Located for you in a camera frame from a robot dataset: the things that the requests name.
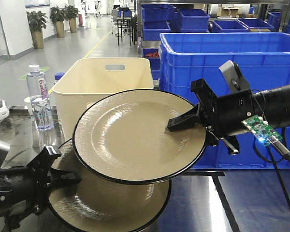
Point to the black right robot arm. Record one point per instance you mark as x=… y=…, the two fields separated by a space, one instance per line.
x=274 y=104

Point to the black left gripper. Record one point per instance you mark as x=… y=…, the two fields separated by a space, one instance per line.
x=31 y=183

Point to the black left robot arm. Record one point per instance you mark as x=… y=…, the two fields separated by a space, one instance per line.
x=5 y=187

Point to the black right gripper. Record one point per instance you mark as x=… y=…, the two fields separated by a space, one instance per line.
x=221 y=116

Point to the green circuit board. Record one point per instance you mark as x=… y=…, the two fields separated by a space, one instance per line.
x=262 y=131

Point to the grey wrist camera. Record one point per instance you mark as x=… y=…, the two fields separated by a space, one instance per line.
x=233 y=76

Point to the cream plastic bin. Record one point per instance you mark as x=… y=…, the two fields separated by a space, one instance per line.
x=92 y=79

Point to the beige black-rimmed plate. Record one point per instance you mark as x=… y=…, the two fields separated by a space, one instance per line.
x=124 y=137
x=99 y=205

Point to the large blue plastic crate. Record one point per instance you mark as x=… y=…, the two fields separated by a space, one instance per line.
x=264 y=61

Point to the potted plant in gold pot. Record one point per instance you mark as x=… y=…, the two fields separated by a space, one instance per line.
x=37 y=22

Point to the clear water bottle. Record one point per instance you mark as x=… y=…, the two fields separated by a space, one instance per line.
x=39 y=98

